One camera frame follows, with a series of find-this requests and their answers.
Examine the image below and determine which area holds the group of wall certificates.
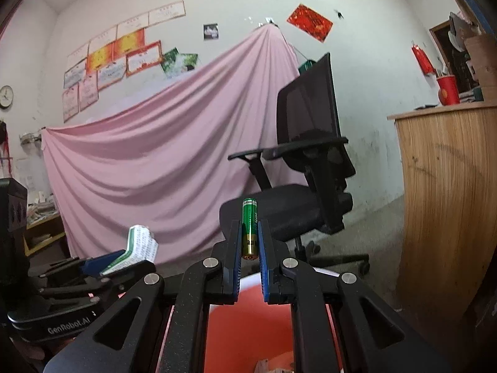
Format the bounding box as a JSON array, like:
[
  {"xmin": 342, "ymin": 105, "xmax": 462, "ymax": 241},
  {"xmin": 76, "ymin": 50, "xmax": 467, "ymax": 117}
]
[{"xmin": 62, "ymin": 0, "xmax": 186, "ymax": 123}]

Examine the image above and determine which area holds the stack of papers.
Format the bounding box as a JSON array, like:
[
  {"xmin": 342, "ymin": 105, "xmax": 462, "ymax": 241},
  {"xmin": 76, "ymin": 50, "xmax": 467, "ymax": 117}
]
[{"xmin": 26, "ymin": 190, "xmax": 59, "ymax": 222}]

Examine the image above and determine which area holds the red cup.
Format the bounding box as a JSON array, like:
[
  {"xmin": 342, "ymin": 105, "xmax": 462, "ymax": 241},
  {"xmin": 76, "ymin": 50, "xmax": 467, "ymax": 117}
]
[{"xmin": 436, "ymin": 75, "xmax": 461, "ymax": 106}]

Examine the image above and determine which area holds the black office chair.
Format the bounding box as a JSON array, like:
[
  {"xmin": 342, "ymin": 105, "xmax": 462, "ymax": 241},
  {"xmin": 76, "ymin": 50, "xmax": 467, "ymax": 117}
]
[{"xmin": 218, "ymin": 52, "xmax": 370, "ymax": 276}]

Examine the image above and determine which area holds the red kite wall ornament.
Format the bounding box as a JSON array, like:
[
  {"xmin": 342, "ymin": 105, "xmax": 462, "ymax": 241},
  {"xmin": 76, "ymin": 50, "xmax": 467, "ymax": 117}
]
[{"xmin": 0, "ymin": 120, "xmax": 14, "ymax": 179}]

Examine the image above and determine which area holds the wooden counter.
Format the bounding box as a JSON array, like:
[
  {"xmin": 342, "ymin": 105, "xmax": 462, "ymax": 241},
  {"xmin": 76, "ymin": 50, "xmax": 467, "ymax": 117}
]
[{"xmin": 387, "ymin": 101, "xmax": 497, "ymax": 319}]

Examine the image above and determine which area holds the green gold battery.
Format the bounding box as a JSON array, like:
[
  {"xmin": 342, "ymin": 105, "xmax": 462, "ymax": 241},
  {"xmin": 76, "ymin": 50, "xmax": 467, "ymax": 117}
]
[{"xmin": 241, "ymin": 197, "xmax": 259, "ymax": 260}]

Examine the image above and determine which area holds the red hanging ornament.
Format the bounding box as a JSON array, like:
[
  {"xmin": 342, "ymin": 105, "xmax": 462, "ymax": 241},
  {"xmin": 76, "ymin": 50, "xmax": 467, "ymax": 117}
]
[{"xmin": 411, "ymin": 44, "xmax": 435, "ymax": 75}]

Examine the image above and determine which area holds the green landscape photo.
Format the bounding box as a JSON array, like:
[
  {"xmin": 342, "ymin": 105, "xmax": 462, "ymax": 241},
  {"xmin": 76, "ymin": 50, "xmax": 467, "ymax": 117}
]
[
  {"xmin": 171, "ymin": 52, "xmax": 199, "ymax": 76},
  {"xmin": 160, "ymin": 48, "xmax": 181, "ymax": 79}
]

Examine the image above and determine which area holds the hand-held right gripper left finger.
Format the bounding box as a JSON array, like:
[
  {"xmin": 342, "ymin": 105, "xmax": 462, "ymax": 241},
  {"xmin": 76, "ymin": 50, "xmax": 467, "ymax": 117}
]
[{"xmin": 43, "ymin": 219, "xmax": 243, "ymax": 373}]

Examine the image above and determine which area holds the green white carton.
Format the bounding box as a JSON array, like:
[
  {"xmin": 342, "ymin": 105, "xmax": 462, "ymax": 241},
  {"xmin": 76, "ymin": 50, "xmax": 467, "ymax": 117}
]
[{"xmin": 100, "ymin": 224, "xmax": 159, "ymax": 278}]

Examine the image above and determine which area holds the brown wooden door frame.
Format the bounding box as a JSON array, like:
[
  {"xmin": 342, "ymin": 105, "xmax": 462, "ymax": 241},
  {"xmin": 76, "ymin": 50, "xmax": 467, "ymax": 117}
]
[{"xmin": 429, "ymin": 19, "xmax": 467, "ymax": 94}]

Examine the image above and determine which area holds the pink hanging sheet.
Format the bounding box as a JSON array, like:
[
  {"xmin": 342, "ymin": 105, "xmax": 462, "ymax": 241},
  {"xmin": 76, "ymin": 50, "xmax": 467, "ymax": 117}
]
[{"xmin": 41, "ymin": 23, "xmax": 307, "ymax": 267}]

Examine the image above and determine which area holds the red paper poster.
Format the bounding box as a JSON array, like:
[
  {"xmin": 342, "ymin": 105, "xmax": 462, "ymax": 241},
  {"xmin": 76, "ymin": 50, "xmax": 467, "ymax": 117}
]
[{"xmin": 286, "ymin": 4, "xmax": 334, "ymax": 43}]

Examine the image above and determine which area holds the brown cardboard box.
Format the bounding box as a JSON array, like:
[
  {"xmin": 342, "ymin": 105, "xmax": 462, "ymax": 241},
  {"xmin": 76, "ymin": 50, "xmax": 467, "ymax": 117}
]
[{"xmin": 464, "ymin": 35, "xmax": 497, "ymax": 104}]

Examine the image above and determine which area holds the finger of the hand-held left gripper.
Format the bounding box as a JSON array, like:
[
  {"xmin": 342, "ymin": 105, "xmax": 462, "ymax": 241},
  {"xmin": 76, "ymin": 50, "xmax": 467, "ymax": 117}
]
[
  {"xmin": 29, "ymin": 249, "xmax": 127, "ymax": 280},
  {"xmin": 39, "ymin": 260, "xmax": 158, "ymax": 301}
]

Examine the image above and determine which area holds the pink bin with white rim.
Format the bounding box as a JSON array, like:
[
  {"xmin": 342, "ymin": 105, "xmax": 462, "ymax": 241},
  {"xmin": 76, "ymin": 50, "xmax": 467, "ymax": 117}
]
[{"xmin": 155, "ymin": 266, "xmax": 346, "ymax": 373}]

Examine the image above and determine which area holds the wooden shelf unit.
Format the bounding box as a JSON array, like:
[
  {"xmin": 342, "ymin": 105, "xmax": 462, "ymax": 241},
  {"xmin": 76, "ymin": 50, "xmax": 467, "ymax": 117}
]
[{"xmin": 21, "ymin": 212, "xmax": 66, "ymax": 259}]

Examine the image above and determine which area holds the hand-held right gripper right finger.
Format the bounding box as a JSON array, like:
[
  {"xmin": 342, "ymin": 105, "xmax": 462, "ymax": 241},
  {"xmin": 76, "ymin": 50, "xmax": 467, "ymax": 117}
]
[{"xmin": 257, "ymin": 219, "xmax": 453, "ymax": 373}]

